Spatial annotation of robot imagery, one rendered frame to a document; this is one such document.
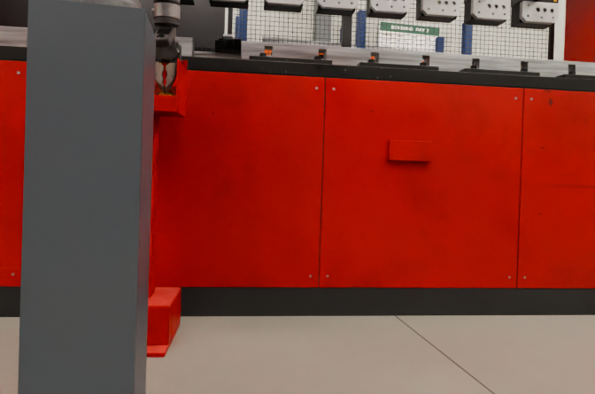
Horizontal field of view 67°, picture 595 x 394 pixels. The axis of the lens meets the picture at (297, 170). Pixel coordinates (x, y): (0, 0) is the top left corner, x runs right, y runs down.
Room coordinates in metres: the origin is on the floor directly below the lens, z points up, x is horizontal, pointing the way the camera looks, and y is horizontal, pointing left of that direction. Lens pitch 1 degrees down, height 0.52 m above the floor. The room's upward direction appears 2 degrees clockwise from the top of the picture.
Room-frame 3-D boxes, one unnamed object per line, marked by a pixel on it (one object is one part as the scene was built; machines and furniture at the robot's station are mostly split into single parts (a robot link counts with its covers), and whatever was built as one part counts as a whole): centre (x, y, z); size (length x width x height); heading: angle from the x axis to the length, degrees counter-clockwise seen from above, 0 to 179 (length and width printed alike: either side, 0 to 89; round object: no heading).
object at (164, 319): (1.31, 0.45, 0.06); 0.25 x 0.20 x 0.12; 5
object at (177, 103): (1.34, 0.45, 0.75); 0.20 x 0.16 x 0.18; 95
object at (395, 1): (1.73, -0.32, 1.19); 0.15 x 0.09 x 0.17; 96
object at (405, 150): (1.58, -0.39, 0.58); 0.15 x 0.02 x 0.07; 96
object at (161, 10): (1.33, 0.40, 0.95); 0.08 x 0.08 x 0.05
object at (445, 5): (1.76, -0.52, 1.19); 0.15 x 0.09 x 0.17; 96
